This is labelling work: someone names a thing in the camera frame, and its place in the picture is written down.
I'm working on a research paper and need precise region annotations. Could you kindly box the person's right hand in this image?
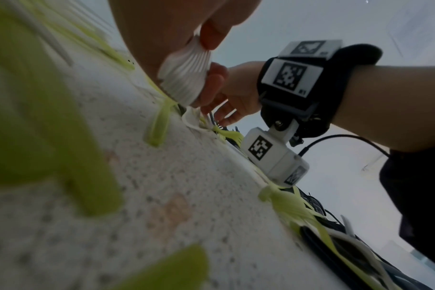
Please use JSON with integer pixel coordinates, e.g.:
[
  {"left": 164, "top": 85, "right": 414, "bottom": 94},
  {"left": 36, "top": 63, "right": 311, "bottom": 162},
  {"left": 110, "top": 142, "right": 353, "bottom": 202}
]
[{"left": 202, "top": 60, "right": 267, "bottom": 127}]

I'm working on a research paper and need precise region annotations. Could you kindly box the person's left hand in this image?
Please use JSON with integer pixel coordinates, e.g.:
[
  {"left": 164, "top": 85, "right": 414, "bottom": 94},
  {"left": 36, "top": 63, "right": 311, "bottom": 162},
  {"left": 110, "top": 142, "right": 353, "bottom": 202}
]
[{"left": 108, "top": 0, "right": 261, "bottom": 108}]

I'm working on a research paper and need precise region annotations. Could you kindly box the pile of plastic cutlery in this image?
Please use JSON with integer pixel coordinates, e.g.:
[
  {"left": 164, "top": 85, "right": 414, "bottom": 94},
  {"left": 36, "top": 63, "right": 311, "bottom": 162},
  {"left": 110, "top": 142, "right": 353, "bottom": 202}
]
[{"left": 0, "top": 0, "right": 383, "bottom": 290}]

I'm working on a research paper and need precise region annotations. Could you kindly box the black marker right wrist band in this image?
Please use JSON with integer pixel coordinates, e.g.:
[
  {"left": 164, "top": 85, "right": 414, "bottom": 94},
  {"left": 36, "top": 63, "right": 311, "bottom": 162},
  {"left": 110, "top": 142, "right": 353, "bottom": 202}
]
[{"left": 257, "top": 39, "right": 383, "bottom": 140}]

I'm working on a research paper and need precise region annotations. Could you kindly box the blue door panel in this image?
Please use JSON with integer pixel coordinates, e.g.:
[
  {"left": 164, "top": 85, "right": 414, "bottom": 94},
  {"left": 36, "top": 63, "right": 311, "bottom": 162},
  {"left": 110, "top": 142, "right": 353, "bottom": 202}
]
[{"left": 411, "top": 249, "right": 435, "bottom": 277}]

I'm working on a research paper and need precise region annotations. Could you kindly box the black right camera cable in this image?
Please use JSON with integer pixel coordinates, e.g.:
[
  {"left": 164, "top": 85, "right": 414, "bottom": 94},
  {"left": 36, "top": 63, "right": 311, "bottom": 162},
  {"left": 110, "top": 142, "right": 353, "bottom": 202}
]
[{"left": 297, "top": 135, "right": 391, "bottom": 158}]

